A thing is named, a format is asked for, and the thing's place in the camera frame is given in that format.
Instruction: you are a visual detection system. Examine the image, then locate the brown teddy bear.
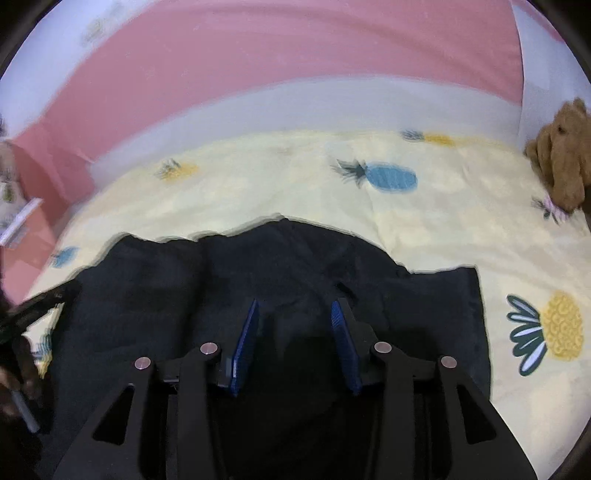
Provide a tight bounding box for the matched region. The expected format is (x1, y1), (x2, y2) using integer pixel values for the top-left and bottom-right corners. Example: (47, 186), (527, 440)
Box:
(524, 97), (591, 213)

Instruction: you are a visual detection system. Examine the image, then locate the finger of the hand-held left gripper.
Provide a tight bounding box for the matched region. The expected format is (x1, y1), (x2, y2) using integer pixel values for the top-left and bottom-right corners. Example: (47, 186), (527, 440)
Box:
(0, 281), (83, 344)

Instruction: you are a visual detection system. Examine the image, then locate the white bed headboard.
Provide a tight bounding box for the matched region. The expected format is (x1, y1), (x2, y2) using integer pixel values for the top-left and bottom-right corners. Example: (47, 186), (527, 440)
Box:
(90, 76), (525, 176)

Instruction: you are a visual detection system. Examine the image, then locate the black puffer jacket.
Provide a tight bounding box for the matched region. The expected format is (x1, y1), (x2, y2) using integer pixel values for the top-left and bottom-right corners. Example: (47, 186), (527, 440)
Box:
(34, 213), (492, 480)

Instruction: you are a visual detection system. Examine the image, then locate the pineapple print bed sheet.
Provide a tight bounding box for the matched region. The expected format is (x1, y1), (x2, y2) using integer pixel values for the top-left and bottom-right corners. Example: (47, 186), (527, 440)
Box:
(25, 129), (591, 480)

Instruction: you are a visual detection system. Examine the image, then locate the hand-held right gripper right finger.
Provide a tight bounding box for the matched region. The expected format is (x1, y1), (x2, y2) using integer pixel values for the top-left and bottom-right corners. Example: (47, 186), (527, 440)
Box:
(330, 298), (539, 480)

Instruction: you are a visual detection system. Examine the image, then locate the pink storage box white lid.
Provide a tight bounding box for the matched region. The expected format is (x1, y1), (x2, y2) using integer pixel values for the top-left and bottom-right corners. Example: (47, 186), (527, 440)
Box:
(0, 198), (75, 305)

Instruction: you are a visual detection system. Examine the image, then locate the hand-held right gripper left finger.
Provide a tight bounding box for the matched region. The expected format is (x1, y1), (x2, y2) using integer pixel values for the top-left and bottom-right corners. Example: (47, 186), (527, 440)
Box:
(53, 298), (260, 480)

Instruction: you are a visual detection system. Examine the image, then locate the folded pineapple print quilt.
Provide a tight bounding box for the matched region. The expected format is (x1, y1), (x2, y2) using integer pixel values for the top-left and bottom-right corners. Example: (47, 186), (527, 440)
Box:
(0, 138), (24, 232)

